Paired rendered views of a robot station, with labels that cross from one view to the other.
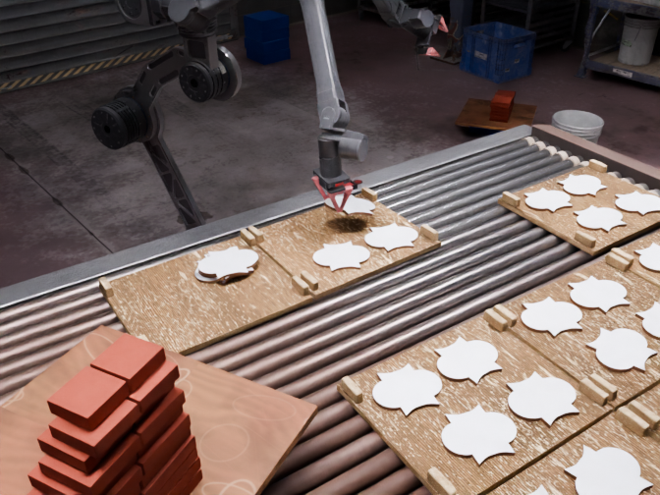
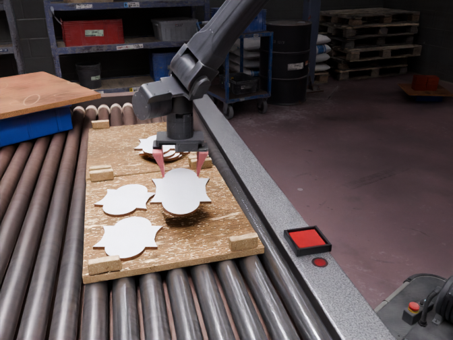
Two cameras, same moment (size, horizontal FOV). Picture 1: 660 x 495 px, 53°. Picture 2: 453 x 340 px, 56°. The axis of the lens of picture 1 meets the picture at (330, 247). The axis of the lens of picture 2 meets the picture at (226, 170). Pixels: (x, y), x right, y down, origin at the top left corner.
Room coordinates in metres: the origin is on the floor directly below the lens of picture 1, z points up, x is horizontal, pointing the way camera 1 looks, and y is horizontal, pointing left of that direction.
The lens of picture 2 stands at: (1.96, -0.81, 1.44)
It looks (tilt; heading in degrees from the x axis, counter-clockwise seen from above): 25 degrees down; 109
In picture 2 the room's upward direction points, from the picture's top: straight up
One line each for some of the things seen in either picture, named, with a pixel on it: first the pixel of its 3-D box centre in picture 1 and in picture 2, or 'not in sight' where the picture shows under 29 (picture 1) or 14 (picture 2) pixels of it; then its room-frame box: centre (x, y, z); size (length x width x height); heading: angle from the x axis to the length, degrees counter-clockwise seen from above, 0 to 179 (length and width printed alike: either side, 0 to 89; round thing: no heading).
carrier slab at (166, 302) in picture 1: (203, 293); (145, 146); (1.31, 0.31, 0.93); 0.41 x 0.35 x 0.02; 124
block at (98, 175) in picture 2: (309, 281); (102, 175); (1.32, 0.05, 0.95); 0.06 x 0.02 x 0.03; 34
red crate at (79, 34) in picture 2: not in sight; (92, 30); (-1.19, 3.63, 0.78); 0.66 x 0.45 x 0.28; 40
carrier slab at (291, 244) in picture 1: (342, 240); (163, 212); (1.54, -0.03, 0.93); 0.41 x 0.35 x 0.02; 124
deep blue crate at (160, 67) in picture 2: not in sight; (170, 64); (-0.51, 4.23, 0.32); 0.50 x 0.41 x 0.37; 36
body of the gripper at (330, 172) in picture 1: (330, 167); (179, 127); (1.58, -0.01, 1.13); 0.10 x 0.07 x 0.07; 25
